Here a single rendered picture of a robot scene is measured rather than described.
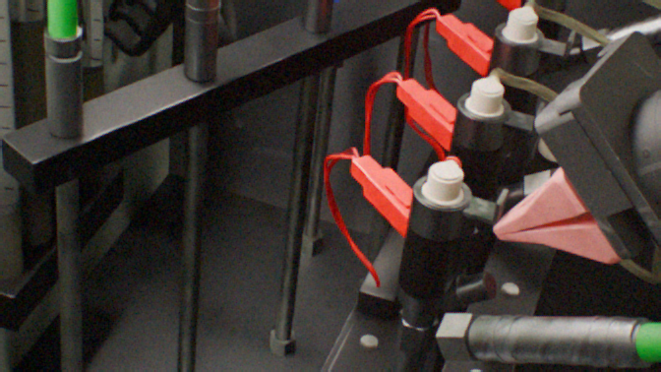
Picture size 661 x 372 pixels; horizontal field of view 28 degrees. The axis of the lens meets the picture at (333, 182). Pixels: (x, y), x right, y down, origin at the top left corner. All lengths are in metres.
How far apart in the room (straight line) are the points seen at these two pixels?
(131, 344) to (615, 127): 0.50
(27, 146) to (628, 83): 0.30
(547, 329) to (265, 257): 0.55
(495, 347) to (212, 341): 0.47
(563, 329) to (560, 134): 0.09
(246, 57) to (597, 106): 0.28
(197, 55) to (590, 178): 0.27
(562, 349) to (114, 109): 0.31
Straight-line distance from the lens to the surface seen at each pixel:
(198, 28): 0.73
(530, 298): 0.82
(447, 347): 0.55
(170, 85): 0.74
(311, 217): 1.03
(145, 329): 0.98
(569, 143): 0.55
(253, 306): 1.00
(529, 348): 0.52
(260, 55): 0.77
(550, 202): 0.58
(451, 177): 0.62
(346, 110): 1.02
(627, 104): 0.56
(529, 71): 0.77
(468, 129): 0.69
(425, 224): 0.63
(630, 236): 0.57
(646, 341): 0.49
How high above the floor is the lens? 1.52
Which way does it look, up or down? 38 degrees down
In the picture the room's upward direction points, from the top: 7 degrees clockwise
